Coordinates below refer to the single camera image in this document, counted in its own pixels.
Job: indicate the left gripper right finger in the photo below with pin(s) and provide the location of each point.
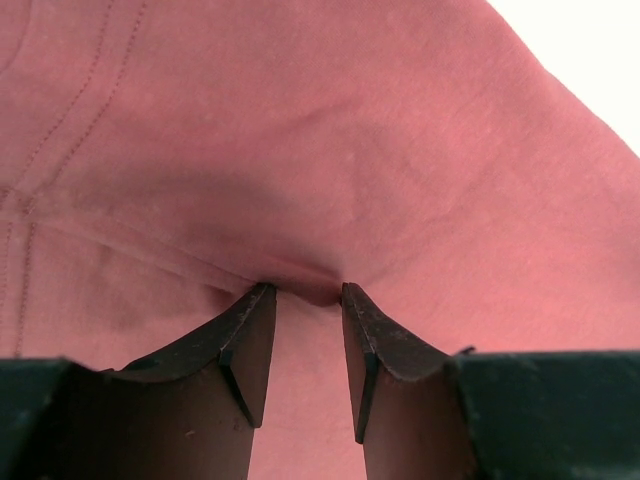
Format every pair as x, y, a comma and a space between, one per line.
406, 414

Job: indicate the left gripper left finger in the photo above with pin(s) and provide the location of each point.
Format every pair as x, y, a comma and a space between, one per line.
186, 411

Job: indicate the red t shirt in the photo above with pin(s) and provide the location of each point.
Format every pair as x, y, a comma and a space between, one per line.
158, 158

